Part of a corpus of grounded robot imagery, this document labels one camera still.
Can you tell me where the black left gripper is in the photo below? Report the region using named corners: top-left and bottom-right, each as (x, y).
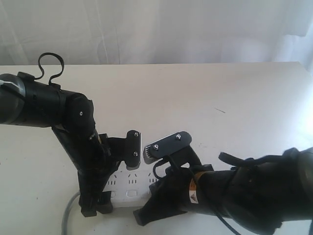
top-left (78, 134), bottom-right (127, 217)

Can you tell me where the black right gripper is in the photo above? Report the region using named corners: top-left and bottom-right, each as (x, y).
top-left (133, 146), bottom-right (213, 225)

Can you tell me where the white five-outlet power strip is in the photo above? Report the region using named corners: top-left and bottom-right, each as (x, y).
top-left (103, 169), bottom-right (158, 208)

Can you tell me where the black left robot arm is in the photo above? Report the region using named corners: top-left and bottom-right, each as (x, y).
top-left (0, 73), bottom-right (125, 217)

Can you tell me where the white sheer curtain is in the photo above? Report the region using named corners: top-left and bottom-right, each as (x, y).
top-left (0, 0), bottom-right (313, 71)

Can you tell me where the grey power cable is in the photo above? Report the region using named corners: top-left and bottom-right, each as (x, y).
top-left (61, 192), bottom-right (81, 235)

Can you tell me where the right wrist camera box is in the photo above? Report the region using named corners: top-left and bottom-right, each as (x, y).
top-left (143, 131), bottom-right (192, 164)

